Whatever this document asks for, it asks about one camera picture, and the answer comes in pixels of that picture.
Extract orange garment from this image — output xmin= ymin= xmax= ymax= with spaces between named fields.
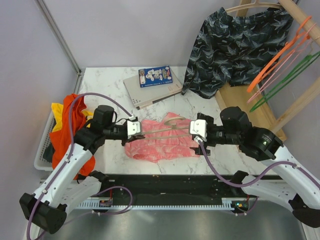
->
xmin=49 ymin=93 xmax=88 ymax=168

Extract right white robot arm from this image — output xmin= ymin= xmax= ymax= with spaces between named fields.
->
xmin=189 ymin=106 xmax=320 ymax=228

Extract blue booklet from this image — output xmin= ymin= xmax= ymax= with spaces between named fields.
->
xmin=138 ymin=65 xmax=173 ymax=88

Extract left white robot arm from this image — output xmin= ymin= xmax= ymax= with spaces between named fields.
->
xmin=19 ymin=105 xmax=142 ymax=234

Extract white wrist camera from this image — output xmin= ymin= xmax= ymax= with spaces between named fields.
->
xmin=189 ymin=119 xmax=207 ymax=142
xmin=126 ymin=114 xmax=142 ymax=137

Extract beige hanger under dark shorts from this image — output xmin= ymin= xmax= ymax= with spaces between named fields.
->
xmin=225 ymin=0 xmax=282 ymax=17

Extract green plastic hanger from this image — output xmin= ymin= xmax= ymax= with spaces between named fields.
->
xmin=249 ymin=51 xmax=320 ymax=113

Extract white laundry basket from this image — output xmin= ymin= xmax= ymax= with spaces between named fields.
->
xmin=33 ymin=112 xmax=55 ymax=172

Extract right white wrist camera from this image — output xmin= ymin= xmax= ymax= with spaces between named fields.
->
xmin=189 ymin=119 xmax=207 ymax=142

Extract grey book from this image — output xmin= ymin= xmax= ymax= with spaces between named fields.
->
xmin=123 ymin=74 xmax=183 ymax=110

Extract dark leaf-print shorts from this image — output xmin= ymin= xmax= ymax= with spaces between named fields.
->
xmin=181 ymin=7 xmax=293 ymax=99

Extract yellow garment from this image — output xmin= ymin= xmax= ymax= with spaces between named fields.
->
xmin=51 ymin=103 xmax=93 ymax=132

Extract orange plastic hanger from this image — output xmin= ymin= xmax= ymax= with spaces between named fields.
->
xmin=246 ymin=16 xmax=312 ymax=93

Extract pink patterned shorts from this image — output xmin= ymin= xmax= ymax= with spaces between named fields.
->
xmin=124 ymin=112 xmax=198 ymax=163

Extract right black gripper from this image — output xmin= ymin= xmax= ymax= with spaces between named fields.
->
xmin=190 ymin=112 xmax=240 ymax=156

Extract white slotted cable duct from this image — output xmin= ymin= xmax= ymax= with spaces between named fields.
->
xmin=74 ymin=197 xmax=236 ymax=210

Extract pink wire hanger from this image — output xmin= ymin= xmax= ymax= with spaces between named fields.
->
xmin=246 ymin=23 xmax=317 ymax=104

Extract wooden hanger rack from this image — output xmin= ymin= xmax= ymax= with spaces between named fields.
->
xmin=215 ymin=0 xmax=320 ymax=141

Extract aluminium frame post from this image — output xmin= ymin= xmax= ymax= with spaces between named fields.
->
xmin=35 ymin=0 xmax=82 ymax=76

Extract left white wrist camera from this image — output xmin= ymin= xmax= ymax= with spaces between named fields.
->
xmin=126 ymin=114 xmax=142 ymax=137

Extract beige plastic hanger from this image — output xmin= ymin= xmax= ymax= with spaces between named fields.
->
xmin=136 ymin=116 xmax=191 ymax=140

